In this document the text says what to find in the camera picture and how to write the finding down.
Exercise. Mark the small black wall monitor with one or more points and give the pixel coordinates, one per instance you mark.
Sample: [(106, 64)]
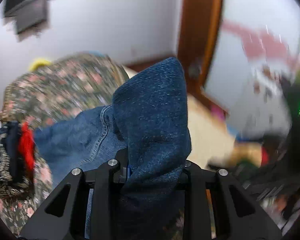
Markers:
[(30, 15)]

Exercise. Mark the navy polka dot garment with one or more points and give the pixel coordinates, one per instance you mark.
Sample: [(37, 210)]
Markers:
[(12, 181)]

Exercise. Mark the yellow curved tube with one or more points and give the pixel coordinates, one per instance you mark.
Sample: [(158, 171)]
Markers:
[(37, 63)]

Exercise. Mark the blue denim jacket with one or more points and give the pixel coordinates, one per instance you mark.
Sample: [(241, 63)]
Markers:
[(148, 202)]

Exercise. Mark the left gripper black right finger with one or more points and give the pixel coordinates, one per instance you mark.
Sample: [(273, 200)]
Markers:
[(216, 202)]

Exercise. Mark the white sliding wardrobe door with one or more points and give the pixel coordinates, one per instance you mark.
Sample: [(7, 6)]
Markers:
[(252, 33)]

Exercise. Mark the red garment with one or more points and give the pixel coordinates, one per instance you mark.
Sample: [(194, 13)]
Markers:
[(26, 148)]

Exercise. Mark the floral green quilt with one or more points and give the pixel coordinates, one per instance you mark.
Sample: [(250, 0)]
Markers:
[(43, 97)]

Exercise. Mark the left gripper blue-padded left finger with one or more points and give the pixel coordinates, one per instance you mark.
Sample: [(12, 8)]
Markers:
[(82, 197)]

